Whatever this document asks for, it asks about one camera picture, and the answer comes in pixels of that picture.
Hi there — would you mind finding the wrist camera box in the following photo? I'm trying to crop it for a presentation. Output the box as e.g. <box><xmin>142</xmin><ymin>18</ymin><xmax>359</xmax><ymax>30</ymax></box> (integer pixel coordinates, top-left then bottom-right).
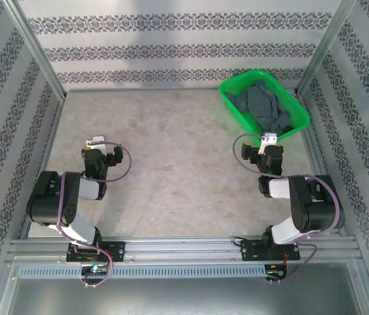
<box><xmin>85</xmin><ymin>136</ymin><xmax>106</xmax><ymax>148</ymax></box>
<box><xmin>258</xmin><ymin>132</ymin><xmax>277</xmax><ymax>155</ymax></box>

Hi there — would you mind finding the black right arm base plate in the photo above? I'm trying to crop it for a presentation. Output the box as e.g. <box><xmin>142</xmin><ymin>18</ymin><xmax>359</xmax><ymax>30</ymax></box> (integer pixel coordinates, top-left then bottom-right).
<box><xmin>240</xmin><ymin>238</ymin><xmax>301</xmax><ymax>262</ymax></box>

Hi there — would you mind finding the small circuit board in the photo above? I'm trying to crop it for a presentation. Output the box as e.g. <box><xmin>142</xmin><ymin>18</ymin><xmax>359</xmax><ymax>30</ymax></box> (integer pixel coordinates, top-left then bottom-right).
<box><xmin>81</xmin><ymin>264</ymin><xmax>110</xmax><ymax>276</ymax></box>
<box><xmin>265</xmin><ymin>264</ymin><xmax>287</xmax><ymax>280</ymax></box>

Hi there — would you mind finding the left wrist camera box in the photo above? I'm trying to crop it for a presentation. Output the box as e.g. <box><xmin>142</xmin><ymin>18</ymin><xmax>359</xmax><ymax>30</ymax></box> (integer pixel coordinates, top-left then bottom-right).
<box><xmin>85</xmin><ymin>136</ymin><xmax>106</xmax><ymax>148</ymax></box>

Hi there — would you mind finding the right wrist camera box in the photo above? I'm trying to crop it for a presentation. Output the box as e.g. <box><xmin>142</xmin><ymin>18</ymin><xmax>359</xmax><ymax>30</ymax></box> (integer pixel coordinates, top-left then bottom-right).
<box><xmin>258</xmin><ymin>132</ymin><xmax>277</xmax><ymax>155</ymax></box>

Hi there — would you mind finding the aluminium frame post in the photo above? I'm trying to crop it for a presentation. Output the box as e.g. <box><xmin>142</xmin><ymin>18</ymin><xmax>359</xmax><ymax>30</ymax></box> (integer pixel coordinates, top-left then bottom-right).
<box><xmin>297</xmin><ymin>0</ymin><xmax>359</xmax><ymax>96</ymax></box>
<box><xmin>7</xmin><ymin>0</ymin><xmax>67</xmax><ymax>101</ymax></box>

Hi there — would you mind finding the green plastic basket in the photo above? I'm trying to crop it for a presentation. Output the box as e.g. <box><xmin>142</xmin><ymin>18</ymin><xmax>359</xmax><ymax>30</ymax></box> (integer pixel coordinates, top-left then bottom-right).
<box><xmin>219</xmin><ymin>68</ymin><xmax>312</xmax><ymax>147</ymax></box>

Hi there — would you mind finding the aluminium front rail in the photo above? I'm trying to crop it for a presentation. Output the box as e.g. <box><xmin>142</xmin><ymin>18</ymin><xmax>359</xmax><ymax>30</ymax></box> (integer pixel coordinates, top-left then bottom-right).
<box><xmin>5</xmin><ymin>236</ymin><xmax>359</xmax><ymax>263</ymax></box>

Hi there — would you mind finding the slotted grey cable duct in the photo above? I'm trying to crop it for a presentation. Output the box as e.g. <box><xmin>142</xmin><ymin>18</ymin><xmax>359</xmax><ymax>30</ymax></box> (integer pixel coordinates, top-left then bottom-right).
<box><xmin>16</xmin><ymin>264</ymin><xmax>269</xmax><ymax>280</ymax></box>

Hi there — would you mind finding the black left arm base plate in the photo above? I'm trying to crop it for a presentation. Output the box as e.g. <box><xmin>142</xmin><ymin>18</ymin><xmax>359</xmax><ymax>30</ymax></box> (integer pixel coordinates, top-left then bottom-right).
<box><xmin>66</xmin><ymin>241</ymin><xmax>126</xmax><ymax>263</ymax></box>

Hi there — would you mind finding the grey t-shirt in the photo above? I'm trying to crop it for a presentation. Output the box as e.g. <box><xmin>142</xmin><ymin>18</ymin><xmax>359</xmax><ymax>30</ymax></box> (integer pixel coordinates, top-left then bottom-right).
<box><xmin>225</xmin><ymin>79</ymin><xmax>295</xmax><ymax>135</ymax></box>

